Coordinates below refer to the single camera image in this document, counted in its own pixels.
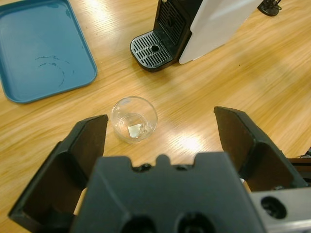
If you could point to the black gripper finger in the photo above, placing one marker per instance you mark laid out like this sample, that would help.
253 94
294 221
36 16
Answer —
255 155
60 174

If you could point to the clear drinking glass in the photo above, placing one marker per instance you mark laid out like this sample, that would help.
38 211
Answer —
133 119

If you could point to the white capsule coffee machine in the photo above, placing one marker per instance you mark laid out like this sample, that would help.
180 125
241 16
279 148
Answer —
213 24

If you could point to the teal plastic tray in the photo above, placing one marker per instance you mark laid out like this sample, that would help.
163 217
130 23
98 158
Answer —
43 48

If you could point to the black capsule holder with rods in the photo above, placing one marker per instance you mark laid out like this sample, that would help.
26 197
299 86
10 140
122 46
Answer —
269 9

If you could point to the white mount block dark post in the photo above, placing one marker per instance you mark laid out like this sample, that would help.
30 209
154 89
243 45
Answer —
303 162

